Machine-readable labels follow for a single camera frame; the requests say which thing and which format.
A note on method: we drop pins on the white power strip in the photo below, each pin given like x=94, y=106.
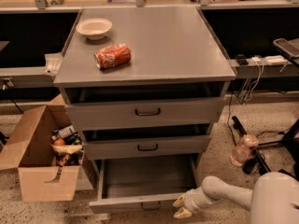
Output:
x=269, y=60

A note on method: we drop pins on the grey bottom drawer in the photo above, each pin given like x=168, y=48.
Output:
x=143, y=184

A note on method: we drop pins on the grey drawer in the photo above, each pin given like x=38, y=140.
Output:
x=139, y=114
x=143, y=184
x=146, y=147

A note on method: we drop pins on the orange fruit in box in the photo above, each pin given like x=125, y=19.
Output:
x=59, y=142

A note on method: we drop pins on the black stand base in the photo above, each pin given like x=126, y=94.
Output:
x=288, y=139

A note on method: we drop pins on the grey metal bracket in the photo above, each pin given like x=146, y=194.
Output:
x=53, y=63

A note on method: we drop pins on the yellow snack bag in box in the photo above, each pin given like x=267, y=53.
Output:
x=67, y=155

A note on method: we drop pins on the brown cardboard box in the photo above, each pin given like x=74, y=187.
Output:
x=29, y=150

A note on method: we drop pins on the black power adapter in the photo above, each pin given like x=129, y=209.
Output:
x=241, y=59

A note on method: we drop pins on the grey drawer cabinet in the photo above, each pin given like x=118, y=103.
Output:
x=174, y=55

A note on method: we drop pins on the grey top drawer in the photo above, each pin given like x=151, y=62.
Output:
x=139, y=114

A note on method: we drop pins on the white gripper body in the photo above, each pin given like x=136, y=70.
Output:
x=193, y=201

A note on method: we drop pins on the crushed orange soda can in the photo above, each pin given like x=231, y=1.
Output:
x=112, y=56

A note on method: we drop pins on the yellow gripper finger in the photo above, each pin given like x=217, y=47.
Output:
x=182, y=213
x=179, y=201

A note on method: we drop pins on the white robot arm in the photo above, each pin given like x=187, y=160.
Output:
x=273, y=200

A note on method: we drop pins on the white bottle in box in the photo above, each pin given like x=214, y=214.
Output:
x=63, y=133

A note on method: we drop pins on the grey middle drawer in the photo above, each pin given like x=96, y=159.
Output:
x=146, y=147

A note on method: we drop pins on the white paper bowl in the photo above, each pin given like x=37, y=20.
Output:
x=94, y=29

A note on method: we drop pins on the clear plastic bottle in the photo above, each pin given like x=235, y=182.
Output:
x=243, y=150

